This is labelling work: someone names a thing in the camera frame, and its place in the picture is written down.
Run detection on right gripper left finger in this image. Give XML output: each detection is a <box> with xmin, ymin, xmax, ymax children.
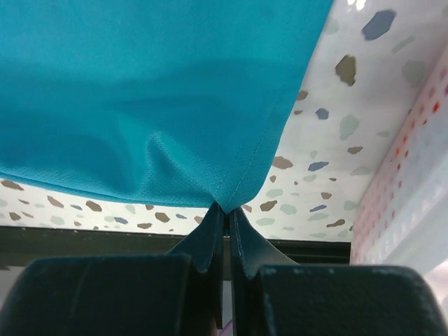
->
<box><xmin>1</xmin><ymin>204</ymin><xmax>224</xmax><ymax>335</ymax></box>

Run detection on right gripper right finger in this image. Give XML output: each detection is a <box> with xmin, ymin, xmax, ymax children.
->
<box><xmin>229</xmin><ymin>209</ymin><xmax>447</xmax><ymax>335</ymax></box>

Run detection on teal t shirt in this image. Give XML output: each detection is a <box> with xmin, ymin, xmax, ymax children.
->
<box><xmin>1</xmin><ymin>1</ymin><xmax>332</xmax><ymax>211</ymax></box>

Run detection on white plastic basket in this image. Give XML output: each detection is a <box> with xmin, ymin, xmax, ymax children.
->
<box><xmin>350</xmin><ymin>52</ymin><xmax>447</xmax><ymax>274</ymax></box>

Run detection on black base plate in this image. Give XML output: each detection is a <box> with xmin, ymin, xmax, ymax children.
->
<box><xmin>1</xmin><ymin>227</ymin><xmax>351</xmax><ymax>270</ymax></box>

